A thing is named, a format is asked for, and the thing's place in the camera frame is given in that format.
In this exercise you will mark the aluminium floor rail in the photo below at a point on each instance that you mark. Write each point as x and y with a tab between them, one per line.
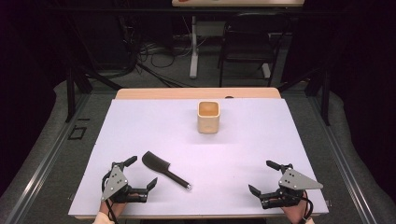
345	168
46	161

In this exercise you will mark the black spatula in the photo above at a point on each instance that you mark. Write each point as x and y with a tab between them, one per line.
153	161

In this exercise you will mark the black folding chair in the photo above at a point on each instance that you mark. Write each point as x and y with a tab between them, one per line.
249	37

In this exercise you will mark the black metal stand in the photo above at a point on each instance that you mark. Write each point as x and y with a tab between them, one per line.
71	90
325	93

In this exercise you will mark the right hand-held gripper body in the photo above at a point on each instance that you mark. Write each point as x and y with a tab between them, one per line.
294	181

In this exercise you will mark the person's right hand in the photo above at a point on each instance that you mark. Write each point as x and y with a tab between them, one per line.
294	213

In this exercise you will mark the white desk leg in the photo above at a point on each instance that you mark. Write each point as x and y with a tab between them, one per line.
266	70
194	56

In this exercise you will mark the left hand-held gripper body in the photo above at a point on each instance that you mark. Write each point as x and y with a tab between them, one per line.
115	182

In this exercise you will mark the beige square cup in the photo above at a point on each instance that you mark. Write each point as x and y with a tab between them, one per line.
208	121

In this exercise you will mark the person's left hand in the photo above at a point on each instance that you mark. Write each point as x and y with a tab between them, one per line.
116	207

